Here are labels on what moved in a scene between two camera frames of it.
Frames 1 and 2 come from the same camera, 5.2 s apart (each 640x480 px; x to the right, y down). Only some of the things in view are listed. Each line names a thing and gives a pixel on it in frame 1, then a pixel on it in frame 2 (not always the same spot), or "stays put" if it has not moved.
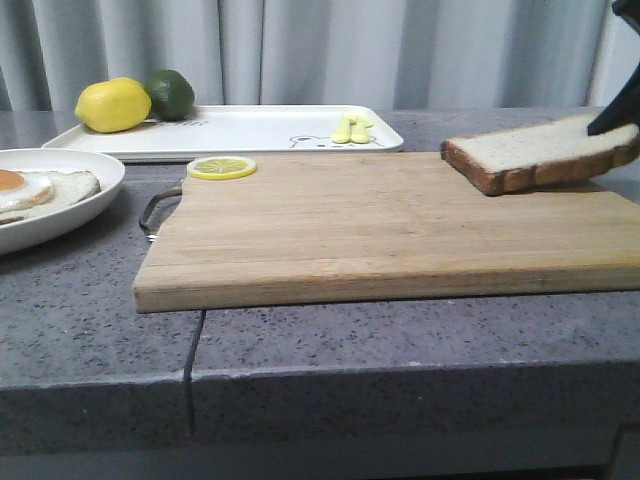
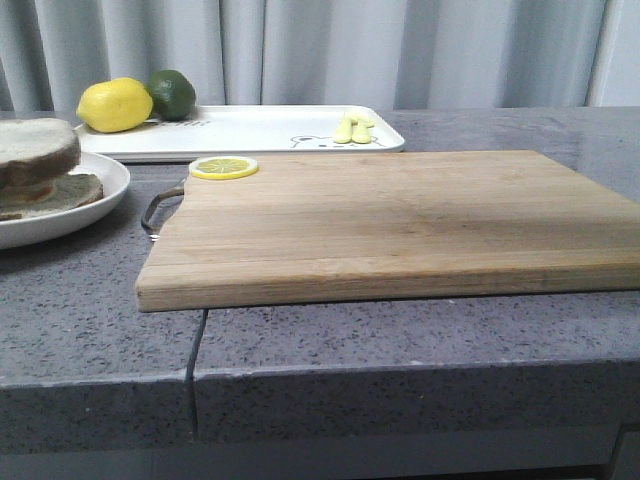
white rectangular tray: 236,131 stays put
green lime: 172,94 stays put
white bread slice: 540,154 -> 37,150
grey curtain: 319,53 stays put
